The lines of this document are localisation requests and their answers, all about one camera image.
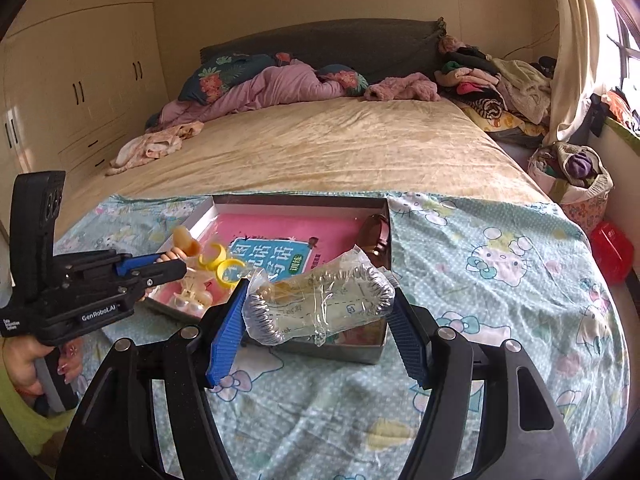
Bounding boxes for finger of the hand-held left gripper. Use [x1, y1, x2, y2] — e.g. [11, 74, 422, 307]
[74, 261, 189, 308]
[66, 249, 167, 282]

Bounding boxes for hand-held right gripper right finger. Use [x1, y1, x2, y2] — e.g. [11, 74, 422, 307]
[386, 274, 583, 480]

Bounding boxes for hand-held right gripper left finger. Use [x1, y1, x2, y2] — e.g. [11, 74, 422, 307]
[54, 276, 251, 480]

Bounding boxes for peach hair clip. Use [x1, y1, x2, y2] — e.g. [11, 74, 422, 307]
[159, 226, 202, 267]

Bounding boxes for pearl hair clip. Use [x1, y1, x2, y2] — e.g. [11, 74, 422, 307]
[167, 282, 213, 317]

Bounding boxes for grey cardboard box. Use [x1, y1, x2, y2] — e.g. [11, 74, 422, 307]
[149, 193, 392, 366]

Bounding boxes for red strap wristwatch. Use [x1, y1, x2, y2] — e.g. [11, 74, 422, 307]
[360, 213, 391, 269]

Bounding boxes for person's left forearm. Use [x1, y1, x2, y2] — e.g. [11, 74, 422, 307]
[0, 360, 69, 457]

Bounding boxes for person's left hand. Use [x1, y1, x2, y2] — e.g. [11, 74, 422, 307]
[1, 334, 83, 398]

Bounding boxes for cartoon print bed sheet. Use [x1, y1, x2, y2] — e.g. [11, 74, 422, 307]
[52, 190, 632, 480]

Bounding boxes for pink and white garment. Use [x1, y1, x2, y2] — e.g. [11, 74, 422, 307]
[104, 120, 206, 177]

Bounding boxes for pink book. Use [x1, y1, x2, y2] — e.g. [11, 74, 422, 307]
[200, 212, 375, 287]

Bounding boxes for large floral pillow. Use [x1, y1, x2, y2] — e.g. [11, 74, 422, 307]
[177, 52, 282, 106]

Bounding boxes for cream wardrobe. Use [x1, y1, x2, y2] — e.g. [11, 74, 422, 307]
[0, 0, 169, 202]

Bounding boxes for beige bedspread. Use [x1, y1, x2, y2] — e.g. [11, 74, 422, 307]
[54, 94, 559, 227]

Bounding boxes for pink quilt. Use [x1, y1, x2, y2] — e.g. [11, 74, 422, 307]
[144, 58, 352, 134]

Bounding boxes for red plastic container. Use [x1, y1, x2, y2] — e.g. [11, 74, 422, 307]
[588, 220, 636, 284]

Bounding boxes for basket of clothes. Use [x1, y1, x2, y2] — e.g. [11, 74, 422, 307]
[527, 142, 615, 234]

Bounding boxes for pink fluffy garment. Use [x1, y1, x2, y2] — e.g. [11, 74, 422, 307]
[363, 72, 442, 104]

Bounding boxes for small floral pillow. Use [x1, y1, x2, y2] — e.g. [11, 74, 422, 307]
[315, 63, 371, 97]

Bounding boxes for pile of clothes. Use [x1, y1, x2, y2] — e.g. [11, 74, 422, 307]
[433, 35, 556, 137]

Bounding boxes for dark headboard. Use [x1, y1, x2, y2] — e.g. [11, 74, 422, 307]
[200, 17, 447, 87]

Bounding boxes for pile of colourful cloth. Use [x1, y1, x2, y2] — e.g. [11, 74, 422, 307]
[602, 88, 640, 134]

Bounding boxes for cream curtain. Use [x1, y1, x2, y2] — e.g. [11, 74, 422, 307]
[544, 0, 617, 147]

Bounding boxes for window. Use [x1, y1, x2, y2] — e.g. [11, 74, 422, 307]
[585, 0, 640, 92]

